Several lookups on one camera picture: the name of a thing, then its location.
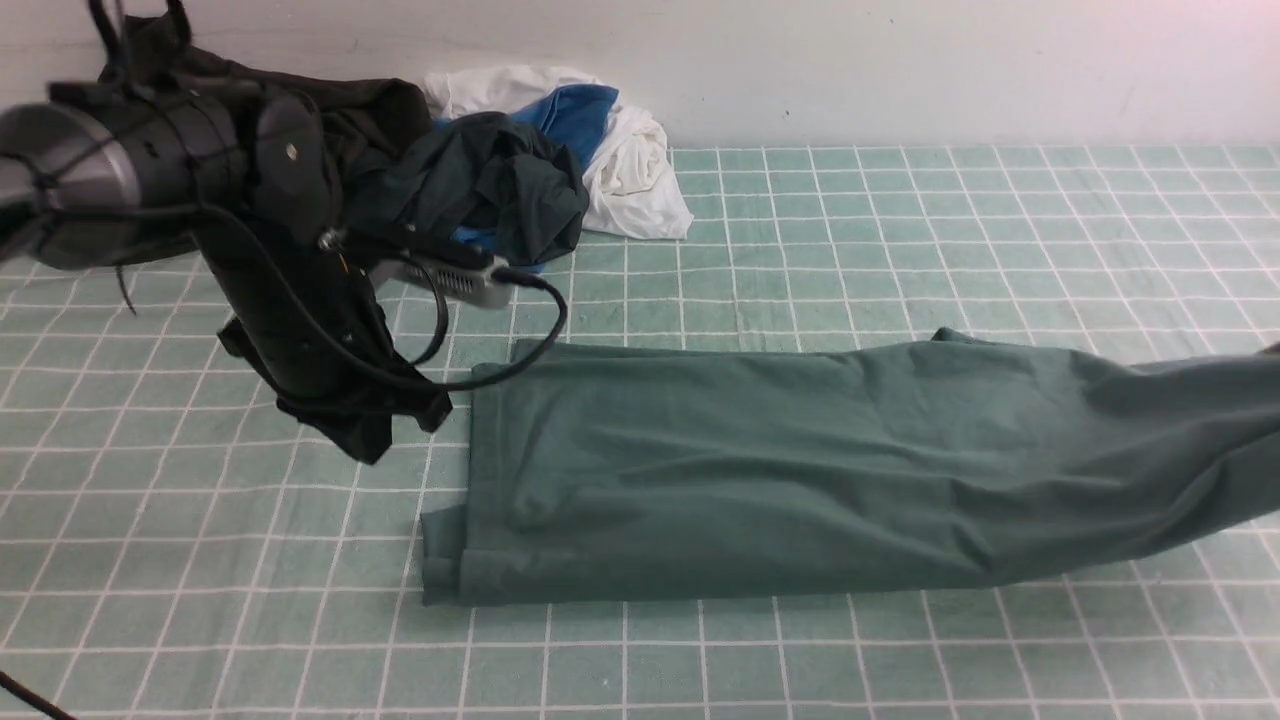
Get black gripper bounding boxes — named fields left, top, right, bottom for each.
left=200, top=215, right=453, bottom=465

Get green long-sleeve top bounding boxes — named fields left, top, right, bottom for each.
left=420, top=328, right=1279, bottom=606

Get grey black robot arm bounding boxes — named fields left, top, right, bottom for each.
left=3, top=79, right=452, bottom=464

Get green checked tablecloth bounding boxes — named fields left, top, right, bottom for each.
left=1, top=146, right=1277, bottom=719

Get dark teal crumpled garment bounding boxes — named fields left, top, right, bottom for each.
left=344, top=111, right=590, bottom=268

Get white crumpled garment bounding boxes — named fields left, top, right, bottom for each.
left=422, top=64, right=692, bottom=240

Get blue crumpled garment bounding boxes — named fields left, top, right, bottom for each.
left=451, top=83, right=620, bottom=273

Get dark olive crumpled garment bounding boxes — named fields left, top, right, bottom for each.
left=123, top=13, right=434, bottom=191

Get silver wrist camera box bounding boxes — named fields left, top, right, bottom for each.
left=369, top=243, right=513, bottom=310

